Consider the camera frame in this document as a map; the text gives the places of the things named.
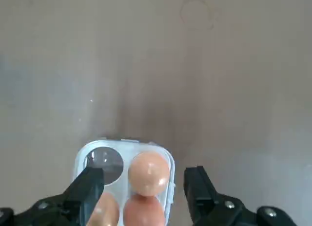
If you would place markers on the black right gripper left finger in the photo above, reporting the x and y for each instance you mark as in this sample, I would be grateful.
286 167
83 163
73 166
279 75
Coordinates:
73 201

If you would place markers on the pinkish brown egg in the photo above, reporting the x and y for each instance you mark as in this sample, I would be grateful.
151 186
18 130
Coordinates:
143 212

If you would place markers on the clear four-slot egg tray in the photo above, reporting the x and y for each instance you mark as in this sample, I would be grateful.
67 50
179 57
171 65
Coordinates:
125 148

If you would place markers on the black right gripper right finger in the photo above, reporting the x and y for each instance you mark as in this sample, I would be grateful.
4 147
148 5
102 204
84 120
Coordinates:
207 204

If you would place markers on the light brown egg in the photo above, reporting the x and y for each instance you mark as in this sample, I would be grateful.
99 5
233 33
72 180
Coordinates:
107 212
148 173

